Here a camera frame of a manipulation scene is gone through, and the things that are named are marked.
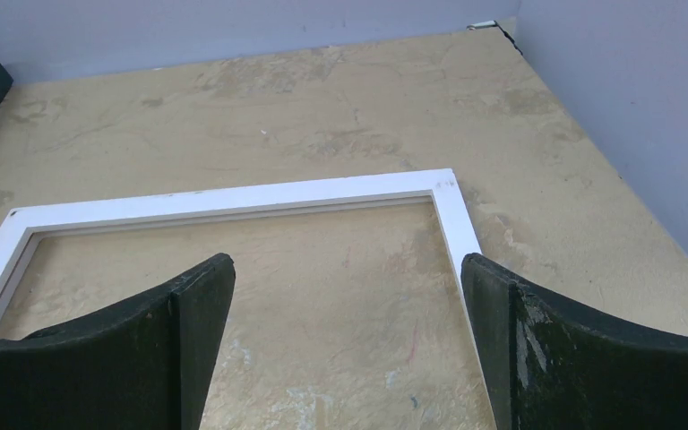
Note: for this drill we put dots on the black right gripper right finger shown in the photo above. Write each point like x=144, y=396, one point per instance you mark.
x=550, y=362

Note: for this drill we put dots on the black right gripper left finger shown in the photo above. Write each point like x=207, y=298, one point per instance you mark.
x=145, y=362

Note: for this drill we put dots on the white wooden picture frame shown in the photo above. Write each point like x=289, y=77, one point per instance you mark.
x=20, y=230

